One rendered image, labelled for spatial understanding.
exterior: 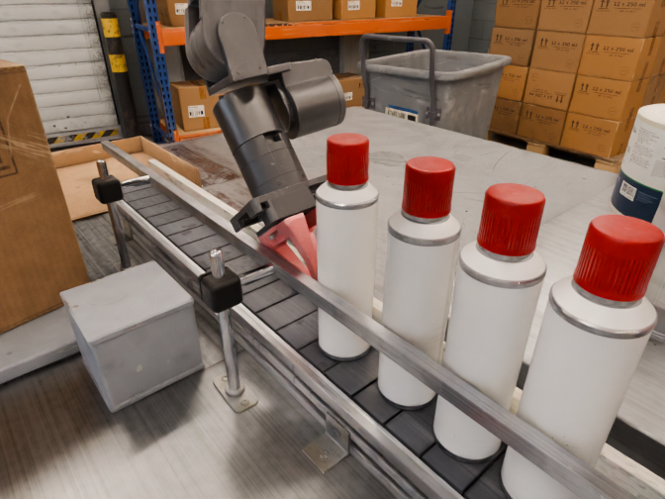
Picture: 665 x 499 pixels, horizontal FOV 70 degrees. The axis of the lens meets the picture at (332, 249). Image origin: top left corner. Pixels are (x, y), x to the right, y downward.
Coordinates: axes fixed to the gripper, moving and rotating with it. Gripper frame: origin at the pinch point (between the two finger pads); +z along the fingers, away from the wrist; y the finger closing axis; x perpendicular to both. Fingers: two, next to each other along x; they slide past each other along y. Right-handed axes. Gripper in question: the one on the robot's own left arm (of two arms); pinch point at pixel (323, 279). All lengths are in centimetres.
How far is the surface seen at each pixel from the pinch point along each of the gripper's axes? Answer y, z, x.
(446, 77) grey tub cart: 177, -60, 103
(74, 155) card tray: -2, -47, 70
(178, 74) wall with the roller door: 156, -207, 327
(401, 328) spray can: -2.5, 5.5, -11.3
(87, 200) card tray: -6, -31, 54
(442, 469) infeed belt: -4.3, 16.0, -10.8
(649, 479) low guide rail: 2.8, 19.9, -20.9
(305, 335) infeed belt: -2.6, 4.3, 3.5
